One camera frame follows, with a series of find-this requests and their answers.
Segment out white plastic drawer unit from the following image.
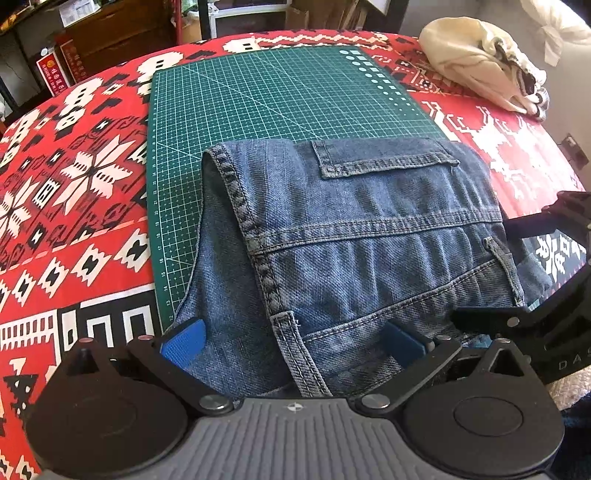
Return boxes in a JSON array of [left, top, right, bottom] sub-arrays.
[[206, 0, 291, 38]]

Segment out white curtain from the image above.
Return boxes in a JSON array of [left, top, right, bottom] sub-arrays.
[[520, 0, 590, 67]]

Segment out red patterned tablecloth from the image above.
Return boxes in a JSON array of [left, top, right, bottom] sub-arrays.
[[1, 30, 581, 479]]

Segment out cardboard boxes stack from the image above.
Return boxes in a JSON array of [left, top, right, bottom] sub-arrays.
[[284, 0, 370, 30]]

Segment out wall power outlet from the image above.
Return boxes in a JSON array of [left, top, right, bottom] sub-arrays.
[[559, 134, 589, 170]]

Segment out blue denim shorts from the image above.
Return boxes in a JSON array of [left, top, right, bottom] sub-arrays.
[[171, 138, 552, 399]]

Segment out dark wooden drawer cabinet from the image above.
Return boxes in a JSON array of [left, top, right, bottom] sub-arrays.
[[55, 0, 175, 83]]

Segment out red sign board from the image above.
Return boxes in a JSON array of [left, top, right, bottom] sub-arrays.
[[36, 48, 70, 97]]

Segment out green cutting mat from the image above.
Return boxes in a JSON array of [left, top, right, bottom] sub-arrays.
[[146, 46, 445, 328]]

